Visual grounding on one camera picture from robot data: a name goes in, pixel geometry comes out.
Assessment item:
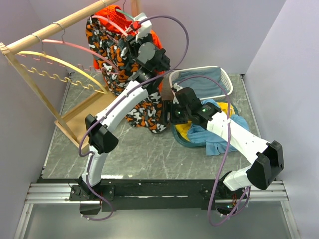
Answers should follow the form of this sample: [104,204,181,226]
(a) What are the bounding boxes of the yellow shorts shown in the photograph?
[174,101,239,144]

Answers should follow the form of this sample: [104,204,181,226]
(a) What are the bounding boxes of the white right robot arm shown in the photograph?
[162,87,284,199]

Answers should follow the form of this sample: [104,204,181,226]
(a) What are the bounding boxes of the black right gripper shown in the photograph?
[158,100,191,125]

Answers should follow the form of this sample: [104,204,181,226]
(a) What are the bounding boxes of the green hanger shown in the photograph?
[116,0,134,20]

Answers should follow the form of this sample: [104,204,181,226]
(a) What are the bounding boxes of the orange shorts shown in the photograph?
[93,5,163,92]

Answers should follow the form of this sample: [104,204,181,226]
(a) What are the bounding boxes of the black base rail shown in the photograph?
[69,178,250,215]

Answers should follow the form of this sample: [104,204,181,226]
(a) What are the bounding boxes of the grey-blue cloth in basket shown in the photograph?
[172,67,230,100]

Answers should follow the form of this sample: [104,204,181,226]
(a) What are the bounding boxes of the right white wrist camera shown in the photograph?
[171,83,183,95]

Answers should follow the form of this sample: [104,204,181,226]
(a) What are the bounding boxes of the wooden clothes rack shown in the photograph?
[0,0,143,155]

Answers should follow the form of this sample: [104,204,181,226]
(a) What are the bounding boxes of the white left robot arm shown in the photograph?
[78,33,170,200]

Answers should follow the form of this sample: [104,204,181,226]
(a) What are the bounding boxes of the camouflage patterned shorts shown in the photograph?
[86,16,167,133]

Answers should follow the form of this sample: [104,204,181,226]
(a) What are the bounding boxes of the dark green basket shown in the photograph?
[171,99,250,156]

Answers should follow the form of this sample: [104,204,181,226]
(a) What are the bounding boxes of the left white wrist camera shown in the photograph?
[130,12,152,42]

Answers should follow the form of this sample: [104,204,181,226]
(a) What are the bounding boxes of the aluminium frame rail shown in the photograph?
[13,181,83,239]

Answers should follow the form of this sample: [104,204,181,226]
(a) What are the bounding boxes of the white laundry basket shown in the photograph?
[169,65,234,105]

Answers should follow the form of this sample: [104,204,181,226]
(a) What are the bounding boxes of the light blue shorts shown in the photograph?
[187,114,250,156]

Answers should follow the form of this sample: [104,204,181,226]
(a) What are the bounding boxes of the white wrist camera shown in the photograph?
[171,83,183,95]
[130,12,152,42]

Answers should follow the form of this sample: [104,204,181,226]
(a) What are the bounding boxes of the light pink hanger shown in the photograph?
[93,14,129,36]

